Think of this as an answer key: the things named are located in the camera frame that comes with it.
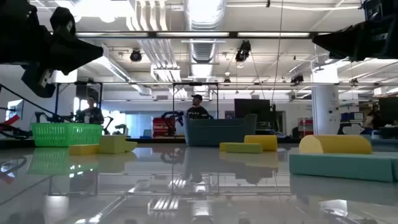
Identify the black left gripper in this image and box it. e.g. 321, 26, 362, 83
18, 6, 104, 99

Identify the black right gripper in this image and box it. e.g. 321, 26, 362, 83
312, 0, 398, 62

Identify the green cube foam block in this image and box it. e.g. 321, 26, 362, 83
99, 134, 127, 154

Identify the yellow half-cylinder foam block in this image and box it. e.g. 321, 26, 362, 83
298, 134, 374, 155

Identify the person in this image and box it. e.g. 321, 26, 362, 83
186, 94, 211, 120
81, 96, 105, 125
362, 104, 382, 130

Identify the white round column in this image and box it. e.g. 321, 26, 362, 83
312, 63, 340, 135

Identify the black overhead rig bar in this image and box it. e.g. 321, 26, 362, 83
49, 30, 332, 40

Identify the green plastic mesh basket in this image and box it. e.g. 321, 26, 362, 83
30, 123, 104, 147

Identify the red storage box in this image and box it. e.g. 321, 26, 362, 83
152, 116, 170, 138

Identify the black monitor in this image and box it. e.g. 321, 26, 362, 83
234, 98, 271, 121

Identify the teal rectangular foam block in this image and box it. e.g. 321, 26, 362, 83
289, 152, 398, 183

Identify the green rectangular foam block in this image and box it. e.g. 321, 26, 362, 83
224, 142, 264, 154

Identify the thin black hanging cable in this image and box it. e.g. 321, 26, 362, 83
271, 0, 284, 106

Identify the silver ceiling duct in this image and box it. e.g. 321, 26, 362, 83
185, 0, 227, 63

